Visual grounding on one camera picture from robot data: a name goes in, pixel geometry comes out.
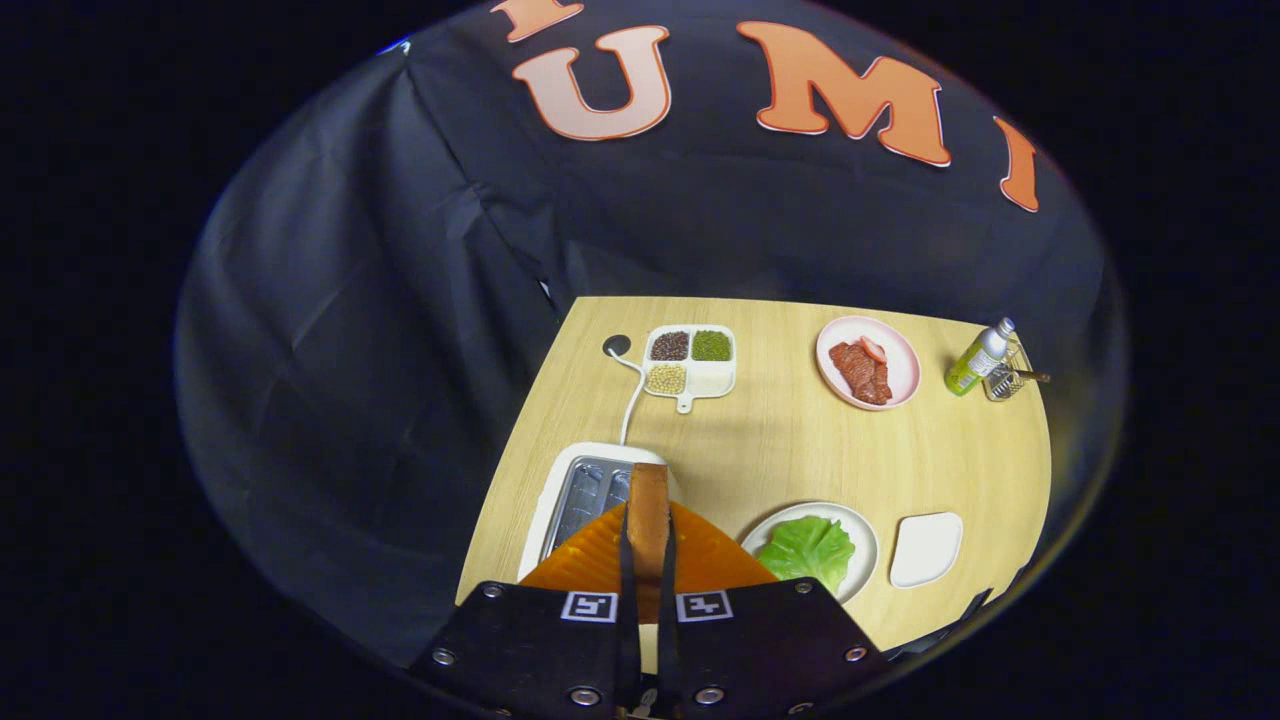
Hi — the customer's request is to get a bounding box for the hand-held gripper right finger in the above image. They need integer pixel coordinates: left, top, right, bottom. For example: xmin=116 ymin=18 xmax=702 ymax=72
xmin=655 ymin=500 xmax=891 ymax=716

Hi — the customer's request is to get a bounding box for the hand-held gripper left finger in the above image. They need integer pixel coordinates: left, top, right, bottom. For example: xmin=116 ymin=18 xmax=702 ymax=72
xmin=410 ymin=500 xmax=641 ymax=713

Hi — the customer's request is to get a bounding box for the green lettuce leaf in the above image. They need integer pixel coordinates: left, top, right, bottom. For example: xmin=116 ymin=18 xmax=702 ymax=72
xmin=755 ymin=515 xmax=857 ymax=593

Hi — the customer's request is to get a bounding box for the toast bread slice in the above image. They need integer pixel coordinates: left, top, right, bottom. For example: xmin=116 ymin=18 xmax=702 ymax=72
xmin=628 ymin=462 xmax=671 ymax=621

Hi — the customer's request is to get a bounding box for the white round plate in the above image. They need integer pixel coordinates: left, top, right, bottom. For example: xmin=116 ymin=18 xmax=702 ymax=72
xmin=740 ymin=501 xmax=880 ymax=606

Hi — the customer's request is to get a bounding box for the white toaster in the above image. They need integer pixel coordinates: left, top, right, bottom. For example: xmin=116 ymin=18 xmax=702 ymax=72
xmin=517 ymin=442 xmax=686 ymax=583

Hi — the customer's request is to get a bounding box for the white square plate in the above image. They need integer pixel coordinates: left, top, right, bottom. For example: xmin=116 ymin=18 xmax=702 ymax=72
xmin=889 ymin=512 xmax=964 ymax=589

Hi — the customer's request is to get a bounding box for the white divided tray with beans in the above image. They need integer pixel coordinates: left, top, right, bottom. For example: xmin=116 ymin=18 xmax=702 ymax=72
xmin=641 ymin=324 xmax=737 ymax=414

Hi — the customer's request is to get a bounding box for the brown meat slice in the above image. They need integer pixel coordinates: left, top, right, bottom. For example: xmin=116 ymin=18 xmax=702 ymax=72
xmin=829 ymin=342 xmax=893 ymax=406

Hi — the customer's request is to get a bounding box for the pink round plate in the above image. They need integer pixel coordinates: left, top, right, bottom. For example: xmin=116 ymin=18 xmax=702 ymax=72
xmin=815 ymin=316 xmax=921 ymax=411

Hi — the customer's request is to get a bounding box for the silver bottle with green label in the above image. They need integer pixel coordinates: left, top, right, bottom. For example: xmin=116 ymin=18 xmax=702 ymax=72
xmin=944 ymin=317 xmax=1017 ymax=397

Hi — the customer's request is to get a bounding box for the white toaster cable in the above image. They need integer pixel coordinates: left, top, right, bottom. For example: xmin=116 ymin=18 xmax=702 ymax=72
xmin=605 ymin=350 xmax=646 ymax=446

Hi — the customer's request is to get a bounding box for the metal wire basket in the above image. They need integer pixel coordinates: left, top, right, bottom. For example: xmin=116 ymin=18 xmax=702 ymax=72
xmin=982 ymin=340 xmax=1051 ymax=403

